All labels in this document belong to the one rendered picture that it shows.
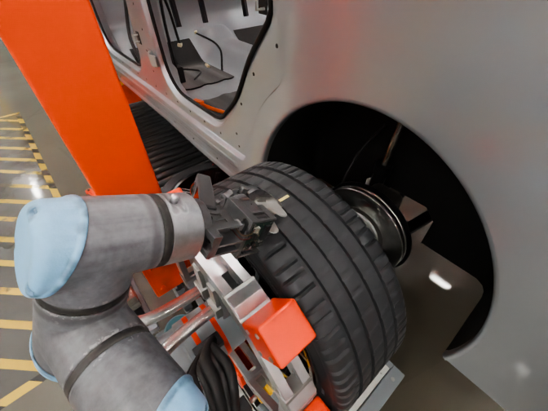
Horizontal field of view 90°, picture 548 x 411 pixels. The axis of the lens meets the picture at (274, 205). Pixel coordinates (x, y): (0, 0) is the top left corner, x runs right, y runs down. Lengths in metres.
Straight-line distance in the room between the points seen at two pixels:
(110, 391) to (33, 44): 0.60
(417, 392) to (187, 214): 1.55
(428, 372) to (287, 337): 1.40
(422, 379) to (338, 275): 1.28
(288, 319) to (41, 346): 0.29
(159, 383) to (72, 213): 0.18
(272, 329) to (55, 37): 0.65
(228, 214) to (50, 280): 0.22
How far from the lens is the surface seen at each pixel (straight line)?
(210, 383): 0.54
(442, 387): 1.80
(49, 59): 0.73
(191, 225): 0.34
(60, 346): 0.38
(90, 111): 0.77
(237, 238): 0.40
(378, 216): 0.89
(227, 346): 0.74
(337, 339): 0.54
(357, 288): 0.56
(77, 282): 0.32
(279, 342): 0.45
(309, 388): 0.61
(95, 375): 0.35
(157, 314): 0.65
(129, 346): 0.35
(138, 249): 0.32
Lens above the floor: 1.57
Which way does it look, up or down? 44 degrees down
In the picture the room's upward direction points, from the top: straight up
